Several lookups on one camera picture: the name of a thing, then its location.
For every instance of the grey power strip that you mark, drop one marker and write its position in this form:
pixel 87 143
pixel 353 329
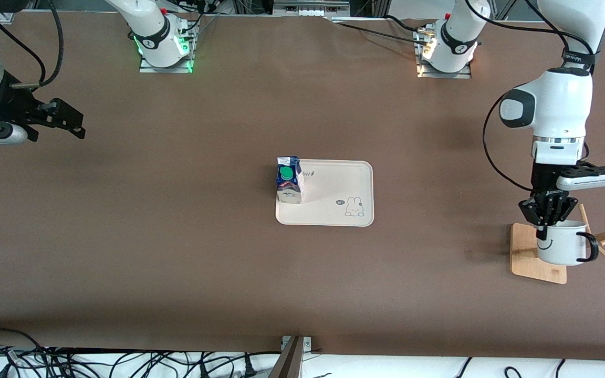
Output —
pixel 310 6

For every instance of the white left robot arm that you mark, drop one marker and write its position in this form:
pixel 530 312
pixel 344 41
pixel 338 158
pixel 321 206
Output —
pixel 560 105

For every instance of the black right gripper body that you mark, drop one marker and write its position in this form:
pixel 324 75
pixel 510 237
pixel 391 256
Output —
pixel 9 106

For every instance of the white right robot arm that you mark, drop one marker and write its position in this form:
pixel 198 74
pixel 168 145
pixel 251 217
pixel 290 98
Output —
pixel 151 31

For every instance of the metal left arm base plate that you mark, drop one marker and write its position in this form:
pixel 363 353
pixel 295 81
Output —
pixel 422 71

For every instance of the aluminium profile bar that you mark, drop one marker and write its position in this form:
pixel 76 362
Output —
pixel 288 362

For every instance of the wooden mug rack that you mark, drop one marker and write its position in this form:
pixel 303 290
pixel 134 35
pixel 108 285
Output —
pixel 523 262

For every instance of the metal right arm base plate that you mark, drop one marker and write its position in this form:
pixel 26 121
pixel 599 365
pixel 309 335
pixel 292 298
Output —
pixel 184 60

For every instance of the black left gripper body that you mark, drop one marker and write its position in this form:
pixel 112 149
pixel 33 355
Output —
pixel 544 182

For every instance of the white smiley face mug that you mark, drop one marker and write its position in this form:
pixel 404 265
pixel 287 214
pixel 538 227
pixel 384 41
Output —
pixel 560 249

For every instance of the cream rabbit print tray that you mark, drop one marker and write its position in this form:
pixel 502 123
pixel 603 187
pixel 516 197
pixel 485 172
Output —
pixel 334 189

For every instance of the blue white milk carton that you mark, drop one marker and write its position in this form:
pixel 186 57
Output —
pixel 289 189

